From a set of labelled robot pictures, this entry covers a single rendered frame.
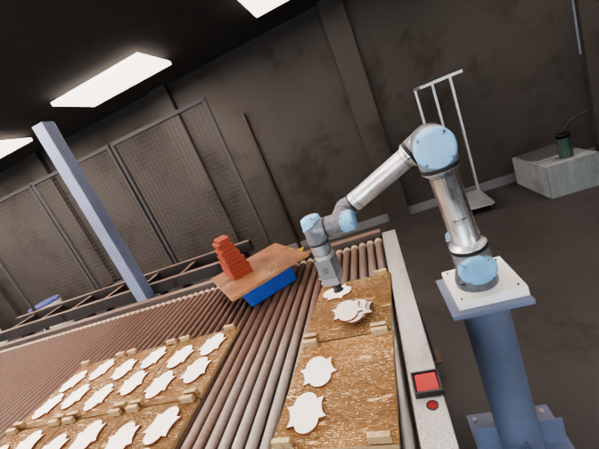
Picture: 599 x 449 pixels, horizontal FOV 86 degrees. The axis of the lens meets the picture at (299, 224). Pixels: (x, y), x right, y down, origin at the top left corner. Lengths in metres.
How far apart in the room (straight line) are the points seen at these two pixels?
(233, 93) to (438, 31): 2.75
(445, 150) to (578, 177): 3.54
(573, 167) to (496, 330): 3.18
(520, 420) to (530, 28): 4.34
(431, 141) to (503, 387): 1.06
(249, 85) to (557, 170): 3.85
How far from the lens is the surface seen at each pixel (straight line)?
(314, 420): 1.05
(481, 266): 1.17
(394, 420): 0.98
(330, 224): 1.13
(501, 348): 1.53
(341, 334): 1.29
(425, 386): 1.04
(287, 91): 4.79
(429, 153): 1.01
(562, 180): 4.43
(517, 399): 1.72
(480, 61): 4.95
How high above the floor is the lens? 1.67
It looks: 15 degrees down
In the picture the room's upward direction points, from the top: 23 degrees counter-clockwise
